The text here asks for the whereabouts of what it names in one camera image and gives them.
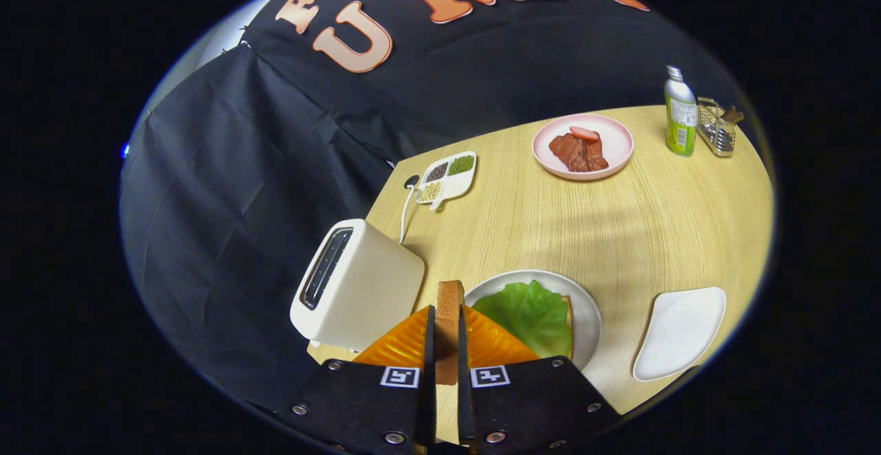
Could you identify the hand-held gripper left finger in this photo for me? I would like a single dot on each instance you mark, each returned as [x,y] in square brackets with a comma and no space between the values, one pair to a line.
[428,386]

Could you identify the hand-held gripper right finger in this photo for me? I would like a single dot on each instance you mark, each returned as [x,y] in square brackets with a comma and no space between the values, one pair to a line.
[465,400]

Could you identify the white divided seasoning dish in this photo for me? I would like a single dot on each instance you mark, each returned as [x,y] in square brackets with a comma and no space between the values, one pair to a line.
[458,183]

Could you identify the black backdrop cloth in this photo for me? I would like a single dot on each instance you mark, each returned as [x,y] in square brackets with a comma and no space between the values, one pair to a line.
[275,166]

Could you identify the round white plate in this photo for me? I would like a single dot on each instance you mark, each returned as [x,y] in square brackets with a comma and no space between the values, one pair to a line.
[586,317]

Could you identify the green lettuce leaf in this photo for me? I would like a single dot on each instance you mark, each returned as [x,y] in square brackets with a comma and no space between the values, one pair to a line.
[530,314]

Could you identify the white toaster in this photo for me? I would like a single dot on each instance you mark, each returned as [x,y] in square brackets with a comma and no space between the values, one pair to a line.
[372,290]

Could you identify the small white squarish dish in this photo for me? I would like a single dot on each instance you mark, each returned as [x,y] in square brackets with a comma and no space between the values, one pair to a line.
[678,334]

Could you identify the brown meat pieces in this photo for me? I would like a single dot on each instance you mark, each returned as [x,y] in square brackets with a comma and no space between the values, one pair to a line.
[578,153]

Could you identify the pink plate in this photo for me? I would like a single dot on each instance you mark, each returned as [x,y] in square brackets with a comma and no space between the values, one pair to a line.
[616,142]

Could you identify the red sausage slice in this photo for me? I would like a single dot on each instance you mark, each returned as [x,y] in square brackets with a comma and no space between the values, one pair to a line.
[585,133]

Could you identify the green label metal bottle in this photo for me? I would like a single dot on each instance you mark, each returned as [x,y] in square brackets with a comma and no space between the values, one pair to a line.
[681,118]

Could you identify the bread slice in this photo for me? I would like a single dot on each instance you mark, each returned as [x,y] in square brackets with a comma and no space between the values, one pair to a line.
[568,324]
[449,324]

